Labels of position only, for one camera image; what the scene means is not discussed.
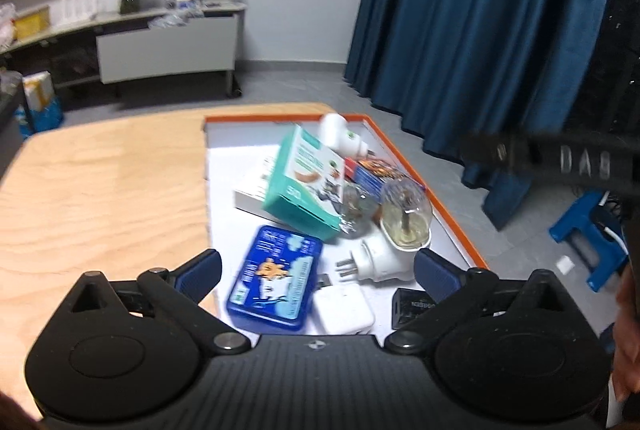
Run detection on blue bag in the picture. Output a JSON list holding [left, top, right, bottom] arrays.
[[15, 98, 65, 136]]

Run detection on blue bear print tin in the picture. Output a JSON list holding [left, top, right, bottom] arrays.
[[226, 225, 325, 329]]

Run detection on blue plastic stool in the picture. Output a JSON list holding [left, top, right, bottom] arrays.
[[549, 190, 630, 294]]

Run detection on white plug-in repellent heater with bottle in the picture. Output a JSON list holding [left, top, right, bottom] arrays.
[[334, 177, 434, 284]]

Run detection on white heater with green leaf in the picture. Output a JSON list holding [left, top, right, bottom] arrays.
[[318, 113, 376, 159]]

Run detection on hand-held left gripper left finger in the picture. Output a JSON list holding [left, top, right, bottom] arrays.
[[70, 248, 252, 354]]

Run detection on low white media cabinet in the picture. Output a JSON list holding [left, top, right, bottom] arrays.
[[0, 0, 249, 100]]

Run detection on white barcode adapter box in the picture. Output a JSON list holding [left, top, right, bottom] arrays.
[[234, 155, 281, 216]]

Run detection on white plastic bag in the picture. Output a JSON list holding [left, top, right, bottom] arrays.
[[0, 5, 16, 52]]

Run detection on green bandage box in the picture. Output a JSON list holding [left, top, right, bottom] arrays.
[[262, 124, 347, 244]]

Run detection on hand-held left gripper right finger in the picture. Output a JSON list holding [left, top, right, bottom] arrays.
[[383, 248, 577, 354]]

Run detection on white charger plug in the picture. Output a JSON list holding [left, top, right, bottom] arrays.
[[312, 275, 376, 335]]

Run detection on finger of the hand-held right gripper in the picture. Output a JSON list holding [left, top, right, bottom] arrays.
[[460, 133, 534, 172]]

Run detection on black glass top cabinet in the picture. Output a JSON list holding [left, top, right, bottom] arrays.
[[0, 70, 26, 181]]

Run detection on black charger plug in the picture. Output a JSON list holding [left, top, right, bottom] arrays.
[[391, 287, 437, 330]]

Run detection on yellow box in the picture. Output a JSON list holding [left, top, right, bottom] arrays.
[[12, 5, 51, 42]]

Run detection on person's right hand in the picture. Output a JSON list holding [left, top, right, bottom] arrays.
[[612, 267, 640, 407]]

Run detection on clear liquid refill bottle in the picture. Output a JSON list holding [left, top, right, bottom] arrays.
[[340, 184, 384, 237]]

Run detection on blue curtain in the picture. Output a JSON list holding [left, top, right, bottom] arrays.
[[342, 0, 617, 231]]

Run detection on red and blue card box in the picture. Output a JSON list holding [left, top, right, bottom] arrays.
[[345, 157, 426, 197]]

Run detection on clear plastic packaging pile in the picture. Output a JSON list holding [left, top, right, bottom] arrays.
[[147, 0, 206, 30]]

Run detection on white router with antennas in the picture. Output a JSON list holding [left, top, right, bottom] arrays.
[[50, 0, 119, 24]]

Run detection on orange rimmed white box lid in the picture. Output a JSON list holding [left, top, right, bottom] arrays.
[[202, 113, 491, 346]]

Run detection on white and yellow carton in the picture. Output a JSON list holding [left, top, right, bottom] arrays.
[[21, 71, 55, 111]]

